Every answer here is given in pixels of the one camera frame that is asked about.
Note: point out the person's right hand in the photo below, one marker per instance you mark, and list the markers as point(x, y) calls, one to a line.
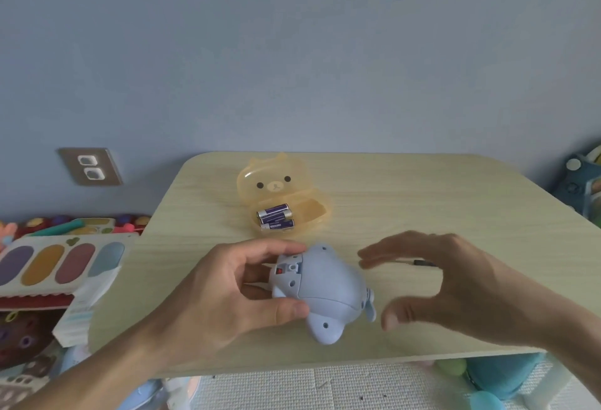
point(469, 292)

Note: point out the person's left hand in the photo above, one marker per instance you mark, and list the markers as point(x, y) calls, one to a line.
point(211, 297)

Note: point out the person's right thumb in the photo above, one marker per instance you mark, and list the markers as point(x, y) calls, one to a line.
point(404, 312)

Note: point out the person's left thumb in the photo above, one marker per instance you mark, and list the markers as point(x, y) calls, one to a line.
point(277, 311)

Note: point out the blue plastic animal toy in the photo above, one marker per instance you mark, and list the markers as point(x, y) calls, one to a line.
point(328, 292)

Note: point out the person's right forearm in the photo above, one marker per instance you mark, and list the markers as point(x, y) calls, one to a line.
point(573, 330)

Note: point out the person's left forearm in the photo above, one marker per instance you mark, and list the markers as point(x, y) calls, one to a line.
point(94, 372)

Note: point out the small screwdriver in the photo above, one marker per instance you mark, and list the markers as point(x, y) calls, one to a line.
point(422, 263)

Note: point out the green ball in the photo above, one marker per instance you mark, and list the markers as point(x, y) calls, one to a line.
point(450, 366)

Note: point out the purple battery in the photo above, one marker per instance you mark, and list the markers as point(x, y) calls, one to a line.
point(274, 211)
point(279, 224)

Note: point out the blue plush toy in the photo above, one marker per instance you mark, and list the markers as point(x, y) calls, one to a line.
point(502, 374)

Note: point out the yellow bear-shaped plastic case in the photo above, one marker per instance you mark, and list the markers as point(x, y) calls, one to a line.
point(274, 179)

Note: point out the light blue plastic toy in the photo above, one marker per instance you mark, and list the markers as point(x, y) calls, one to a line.
point(141, 395)

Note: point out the white cardboard box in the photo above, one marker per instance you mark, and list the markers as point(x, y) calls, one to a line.
point(84, 311)

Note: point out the colourful toy tray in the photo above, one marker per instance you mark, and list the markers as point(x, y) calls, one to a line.
point(94, 224)

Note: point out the blue toy vehicle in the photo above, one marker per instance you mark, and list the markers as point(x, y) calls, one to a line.
point(582, 184)

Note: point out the white toy xylophone coloured keys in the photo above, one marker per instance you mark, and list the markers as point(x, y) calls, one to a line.
point(61, 264)

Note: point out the dark red toy board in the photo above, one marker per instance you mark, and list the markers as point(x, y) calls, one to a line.
point(28, 330)

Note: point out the wall power outlet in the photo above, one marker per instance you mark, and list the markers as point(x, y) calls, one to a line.
point(90, 167)

